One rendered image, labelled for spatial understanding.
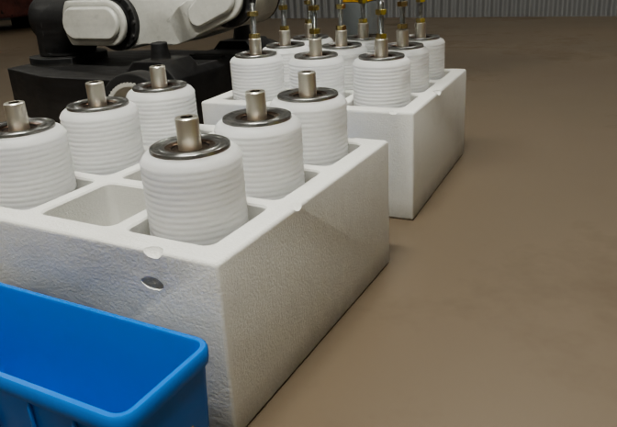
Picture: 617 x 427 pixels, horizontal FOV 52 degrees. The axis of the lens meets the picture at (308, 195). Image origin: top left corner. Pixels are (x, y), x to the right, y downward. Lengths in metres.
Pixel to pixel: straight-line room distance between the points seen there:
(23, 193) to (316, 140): 0.33
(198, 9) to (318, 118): 0.81
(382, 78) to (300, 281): 0.46
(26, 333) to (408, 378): 0.39
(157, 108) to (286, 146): 0.27
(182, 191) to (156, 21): 1.13
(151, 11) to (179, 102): 0.80
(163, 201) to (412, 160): 0.53
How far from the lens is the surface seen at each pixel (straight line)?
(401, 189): 1.04
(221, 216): 0.59
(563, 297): 0.87
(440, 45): 1.28
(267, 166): 0.67
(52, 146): 0.74
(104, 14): 1.72
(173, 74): 1.45
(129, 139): 0.82
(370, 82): 1.04
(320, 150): 0.77
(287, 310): 0.66
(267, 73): 1.14
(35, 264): 0.71
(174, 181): 0.57
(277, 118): 0.68
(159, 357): 0.59
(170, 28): 1.65
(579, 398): 0.70
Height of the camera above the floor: 0.41
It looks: 21 degrees down
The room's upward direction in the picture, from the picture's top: 3 degrees counter-clockwise
